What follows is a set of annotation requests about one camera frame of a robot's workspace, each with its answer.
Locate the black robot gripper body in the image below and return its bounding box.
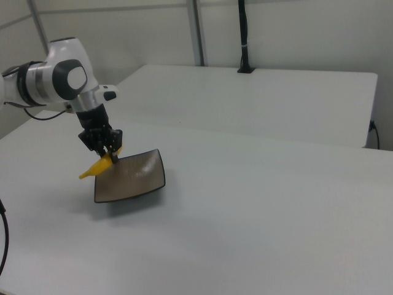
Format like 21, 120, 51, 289
76, 103, 124, 155

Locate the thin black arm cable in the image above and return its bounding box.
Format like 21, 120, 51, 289
3, 101, 73, 120

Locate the black cable at table edge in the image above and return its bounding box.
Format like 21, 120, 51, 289
369, 120, 381, 150

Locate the yellow banana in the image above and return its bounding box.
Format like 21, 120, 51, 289
79, 146, 123, 180

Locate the brown square ceramic plate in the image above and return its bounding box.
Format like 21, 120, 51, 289
93, 148, 167, 204

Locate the thick black cable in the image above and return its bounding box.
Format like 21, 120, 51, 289
0, 198, 9, 275

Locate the black camera pole with clamp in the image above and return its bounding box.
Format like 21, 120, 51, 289
236, 0, 256, 74

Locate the grey aluminium partition post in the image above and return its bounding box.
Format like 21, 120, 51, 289
185, 0, 206, 66
26, 0, 50, 57

